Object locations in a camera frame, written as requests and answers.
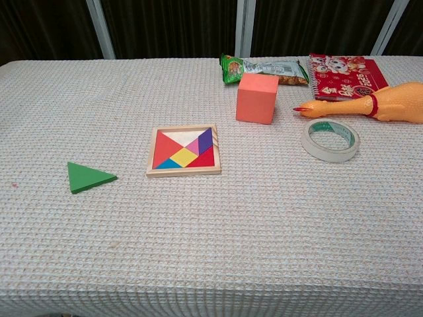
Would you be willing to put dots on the green wooden triangle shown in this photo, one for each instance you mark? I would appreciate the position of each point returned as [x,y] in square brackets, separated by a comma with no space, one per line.
[84,178]

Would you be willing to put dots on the crimson tangram triangle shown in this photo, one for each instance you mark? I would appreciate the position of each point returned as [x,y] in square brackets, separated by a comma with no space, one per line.
[206,160]

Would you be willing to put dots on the pink tangram triangle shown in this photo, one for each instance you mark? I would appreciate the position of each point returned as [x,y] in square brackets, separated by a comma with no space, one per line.
[195,146]

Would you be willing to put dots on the yellow tangram square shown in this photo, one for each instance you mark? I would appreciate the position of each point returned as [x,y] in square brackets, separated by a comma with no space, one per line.
[184,157]

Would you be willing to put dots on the blue tangram triangle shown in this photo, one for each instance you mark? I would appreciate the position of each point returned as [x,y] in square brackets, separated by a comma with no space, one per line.
[169,165]

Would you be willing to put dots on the large orange-red tangram triangle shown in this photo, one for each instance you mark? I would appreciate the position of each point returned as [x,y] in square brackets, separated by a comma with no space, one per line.
[165,148]

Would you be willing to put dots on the purple tangram parallelogram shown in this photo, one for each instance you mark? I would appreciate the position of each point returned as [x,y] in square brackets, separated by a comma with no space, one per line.
[205,141]

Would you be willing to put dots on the wooden tangram tray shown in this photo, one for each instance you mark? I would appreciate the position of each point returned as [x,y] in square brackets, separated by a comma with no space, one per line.
[183,173]

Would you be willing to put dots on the orange foam cube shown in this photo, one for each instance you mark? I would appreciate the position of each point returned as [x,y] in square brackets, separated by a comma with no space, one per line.
[256,102]

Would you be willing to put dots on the beige woven tablecloth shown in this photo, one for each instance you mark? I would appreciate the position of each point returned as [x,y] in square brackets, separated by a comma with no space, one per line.
[231,231]

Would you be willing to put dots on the white tape roll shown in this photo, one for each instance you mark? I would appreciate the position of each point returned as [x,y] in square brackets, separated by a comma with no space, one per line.
[309,145]

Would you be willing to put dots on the green snack packet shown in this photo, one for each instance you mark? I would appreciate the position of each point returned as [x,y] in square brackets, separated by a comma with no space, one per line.
[264,67]

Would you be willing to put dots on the dark pleated curtain panel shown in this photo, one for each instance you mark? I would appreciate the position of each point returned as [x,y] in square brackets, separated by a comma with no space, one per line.
[172,26]
[314,26]
[413,26]
[43,26]

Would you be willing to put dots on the red spiral desk calendar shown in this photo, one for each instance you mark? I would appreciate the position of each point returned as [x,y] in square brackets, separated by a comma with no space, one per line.
[343,79]

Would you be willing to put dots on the yellow rubber chicken toy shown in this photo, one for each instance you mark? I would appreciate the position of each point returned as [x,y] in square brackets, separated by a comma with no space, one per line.
[390,104]

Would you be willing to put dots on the grey metal frame post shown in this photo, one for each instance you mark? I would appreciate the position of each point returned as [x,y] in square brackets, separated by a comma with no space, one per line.
[100,29]
[390,26]
[244,26]

